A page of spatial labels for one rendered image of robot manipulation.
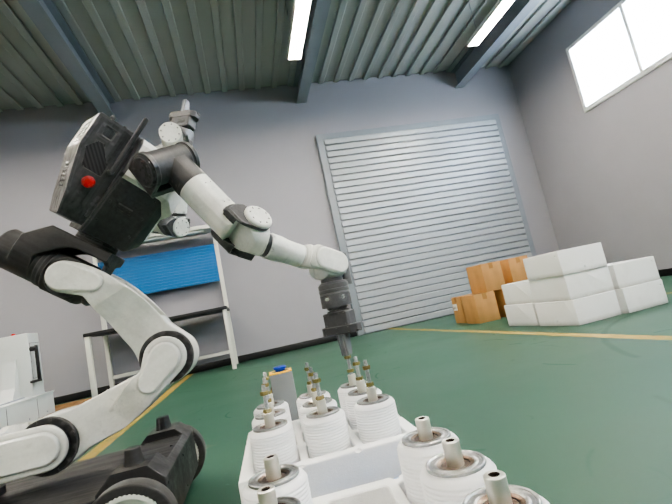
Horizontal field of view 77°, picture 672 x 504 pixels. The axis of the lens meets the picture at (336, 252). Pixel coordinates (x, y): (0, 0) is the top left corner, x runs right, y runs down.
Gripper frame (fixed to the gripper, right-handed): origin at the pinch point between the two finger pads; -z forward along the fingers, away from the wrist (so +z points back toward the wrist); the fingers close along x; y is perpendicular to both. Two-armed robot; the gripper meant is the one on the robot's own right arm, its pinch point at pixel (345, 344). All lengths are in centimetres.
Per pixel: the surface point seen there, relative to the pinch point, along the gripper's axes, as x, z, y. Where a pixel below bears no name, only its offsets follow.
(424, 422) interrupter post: -39, -9, 42
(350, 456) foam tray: -14.8, -19.4, 28.9
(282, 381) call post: 23.4, -8.0, 2.8
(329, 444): -10.2, -16.9, 29.1
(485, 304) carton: 49, -18, -351
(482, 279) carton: 47, 8, -356
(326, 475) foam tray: -10.7, -21.7, 32.6
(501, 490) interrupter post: -54, -10, 60
